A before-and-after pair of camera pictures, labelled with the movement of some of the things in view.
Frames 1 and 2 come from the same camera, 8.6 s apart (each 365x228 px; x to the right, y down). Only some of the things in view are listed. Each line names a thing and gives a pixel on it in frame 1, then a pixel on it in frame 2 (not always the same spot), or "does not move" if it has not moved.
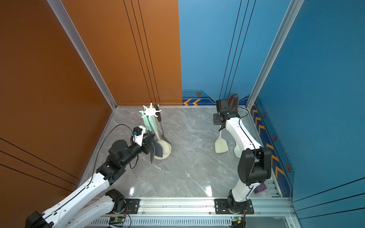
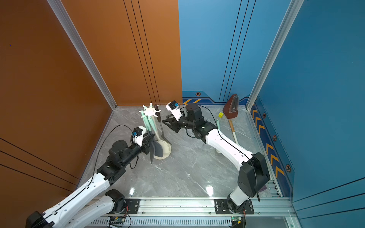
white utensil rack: [153, 111] does not move
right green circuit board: [236, 219] does not move
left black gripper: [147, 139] does not move
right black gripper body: [216, 118] to [184, 122]
